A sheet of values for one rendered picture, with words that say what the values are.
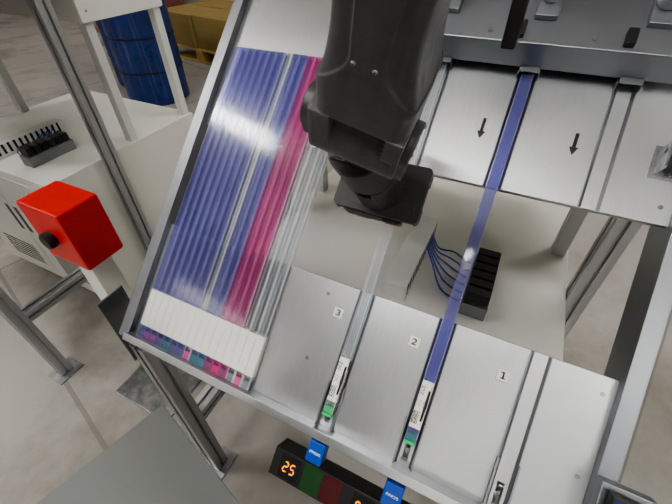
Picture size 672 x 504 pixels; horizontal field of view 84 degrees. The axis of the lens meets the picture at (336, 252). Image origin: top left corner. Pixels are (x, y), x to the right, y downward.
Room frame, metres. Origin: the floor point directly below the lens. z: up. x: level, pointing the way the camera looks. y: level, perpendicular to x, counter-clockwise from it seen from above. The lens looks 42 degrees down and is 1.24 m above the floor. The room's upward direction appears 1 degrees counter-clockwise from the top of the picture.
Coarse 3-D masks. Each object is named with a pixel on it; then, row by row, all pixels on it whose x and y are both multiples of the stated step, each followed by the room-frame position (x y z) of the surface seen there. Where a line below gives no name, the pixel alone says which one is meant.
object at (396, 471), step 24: (168, 360) 0.32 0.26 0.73; (216, 384) 0.27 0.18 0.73; (264, 408) 0.24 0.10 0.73; (288, 408) 0.24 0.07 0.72; (312, 432) 0.20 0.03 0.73; (336, 432) 0.21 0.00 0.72; (360, 456) 0.17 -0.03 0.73; (384, 456) 0.18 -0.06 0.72; (408, 480) 0.15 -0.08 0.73; (432, 480) 0.15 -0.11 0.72
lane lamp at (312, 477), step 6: (306, 468) 0.18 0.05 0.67; (312, 468) 0.18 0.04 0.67; (306, 474) 0.18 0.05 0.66; (312, 474) 0.18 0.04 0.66; (318, 474) 0.17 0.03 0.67; (300, 480) 0.17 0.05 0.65; (306, 480) 0.17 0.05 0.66; (312, 480) 0.17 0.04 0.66; (318, 480) 0.17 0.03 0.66; (300, 486) 0.17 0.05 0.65; (306, 486) 0.16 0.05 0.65; (312, 486) 0.16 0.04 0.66; (318, 486) 0.16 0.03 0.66; (306, 492) 0.16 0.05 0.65; (312, 492) 0.16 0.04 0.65
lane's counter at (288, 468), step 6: (282, 456) 0.20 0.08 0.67; (288, 456) 0.20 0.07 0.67; (282, 462) 0.19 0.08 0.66; (288, 462) 0.19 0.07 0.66; (294, 462) 0.19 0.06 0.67; (300, 462) 0.19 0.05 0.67; (282, 468) 0.19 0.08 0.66; (288, 468) 0.19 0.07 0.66; (294, 468) 0.18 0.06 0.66; (282, 474) 0.18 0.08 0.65; (288, 474) 0.18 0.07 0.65; (294, 474) 0.18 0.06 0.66; (288, 480) 0.17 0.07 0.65; (294, 480) 0.17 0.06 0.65
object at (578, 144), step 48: (288, 0) 0.74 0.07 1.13; (288, 48) 0.67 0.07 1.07; (480, 96) 0.51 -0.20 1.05; (528, 96) 0.49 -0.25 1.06; (576, 96) 0.47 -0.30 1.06; (624, 96) 0.45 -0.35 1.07; (432, 144) 0.48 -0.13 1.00; (480, 144) 0.46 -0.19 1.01; (528, 144) 0.44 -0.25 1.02; (576, 144) 0.42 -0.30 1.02; (624, 144) 0.41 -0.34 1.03; (528, 192) 0.39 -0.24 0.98; (576, 192) 0.38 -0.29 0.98; (624, 192) 0.36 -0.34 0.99
